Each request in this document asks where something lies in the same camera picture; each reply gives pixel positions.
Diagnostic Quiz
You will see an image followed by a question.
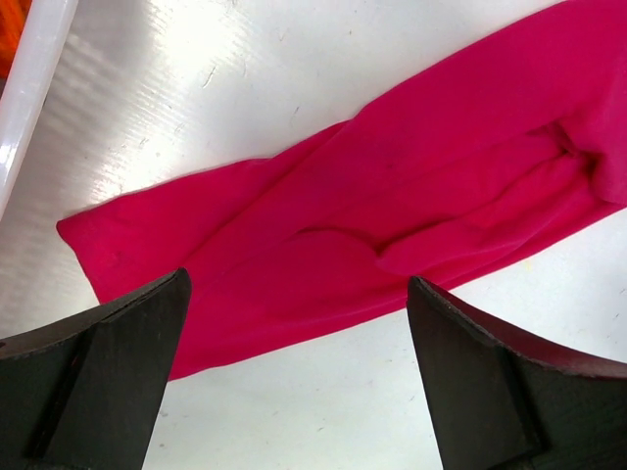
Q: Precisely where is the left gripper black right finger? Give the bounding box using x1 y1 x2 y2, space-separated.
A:
407 277 626 469

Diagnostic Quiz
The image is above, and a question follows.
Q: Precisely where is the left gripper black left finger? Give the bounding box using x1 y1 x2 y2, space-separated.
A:
1 269 191 469

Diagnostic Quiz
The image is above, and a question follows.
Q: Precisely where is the orange t shirt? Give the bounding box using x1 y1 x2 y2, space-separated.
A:
0 0 32 79

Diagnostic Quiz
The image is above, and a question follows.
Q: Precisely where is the white plastic basket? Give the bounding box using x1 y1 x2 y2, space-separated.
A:
1 0 77 210

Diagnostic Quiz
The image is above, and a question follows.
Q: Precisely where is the crimson red t shirt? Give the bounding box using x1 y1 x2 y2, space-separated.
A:
57 1 626 379

